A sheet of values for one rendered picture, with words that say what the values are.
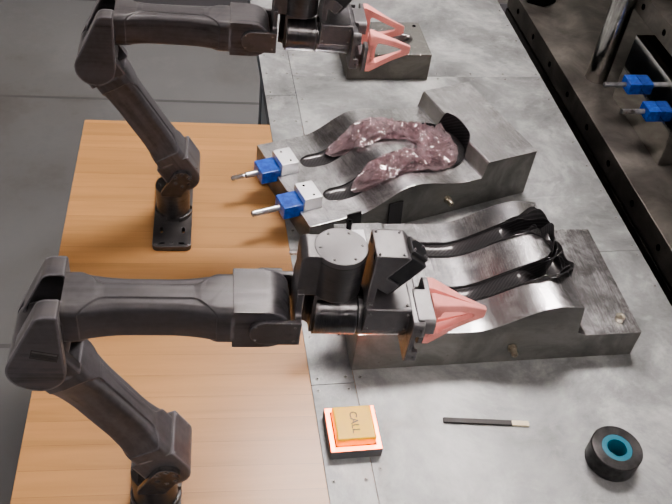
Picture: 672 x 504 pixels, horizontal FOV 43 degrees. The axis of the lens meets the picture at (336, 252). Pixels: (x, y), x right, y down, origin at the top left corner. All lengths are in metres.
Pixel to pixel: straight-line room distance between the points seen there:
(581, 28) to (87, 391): 1.86
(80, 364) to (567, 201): 1.16
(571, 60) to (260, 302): 1.59
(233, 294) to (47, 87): 2.61
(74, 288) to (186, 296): 0.12
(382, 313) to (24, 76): 2.76
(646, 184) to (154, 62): 2.19
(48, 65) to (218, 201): 2.00
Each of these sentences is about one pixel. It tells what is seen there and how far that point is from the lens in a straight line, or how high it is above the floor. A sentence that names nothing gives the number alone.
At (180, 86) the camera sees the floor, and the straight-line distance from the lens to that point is 3.44.
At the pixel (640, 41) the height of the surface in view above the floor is 0.96.
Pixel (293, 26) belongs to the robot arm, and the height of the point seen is 1.22.
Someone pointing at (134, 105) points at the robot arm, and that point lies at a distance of 1.48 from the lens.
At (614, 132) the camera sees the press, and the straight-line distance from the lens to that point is 2.13.
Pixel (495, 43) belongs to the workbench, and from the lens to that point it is 2.32.
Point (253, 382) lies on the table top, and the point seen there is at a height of 0.80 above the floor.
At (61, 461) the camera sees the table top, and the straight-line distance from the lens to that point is 1.33.
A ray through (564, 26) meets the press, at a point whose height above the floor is 0.79.
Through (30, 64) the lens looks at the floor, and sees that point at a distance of 3.61.
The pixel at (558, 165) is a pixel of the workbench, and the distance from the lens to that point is 1.94.
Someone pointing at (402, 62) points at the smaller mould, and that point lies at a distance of 2.07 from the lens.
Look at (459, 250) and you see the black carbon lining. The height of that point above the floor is 0.88.
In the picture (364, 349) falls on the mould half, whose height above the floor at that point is 0.85.
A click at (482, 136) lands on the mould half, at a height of 0.91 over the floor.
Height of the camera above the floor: 1.91
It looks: 44 degrees down
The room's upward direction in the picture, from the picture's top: 8 degrees clockwise
